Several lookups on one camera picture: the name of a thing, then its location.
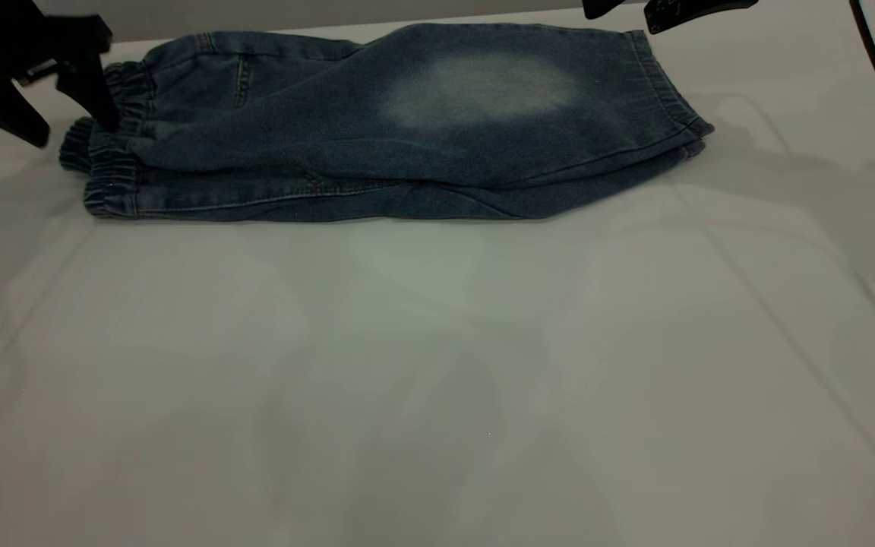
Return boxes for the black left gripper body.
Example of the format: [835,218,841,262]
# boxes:
[0,0,113,96]

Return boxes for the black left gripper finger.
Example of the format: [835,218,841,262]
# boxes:
[58,55,123,134]
[0,82,51,149]

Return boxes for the white table cover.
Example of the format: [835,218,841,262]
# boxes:
[0,0,875,547]

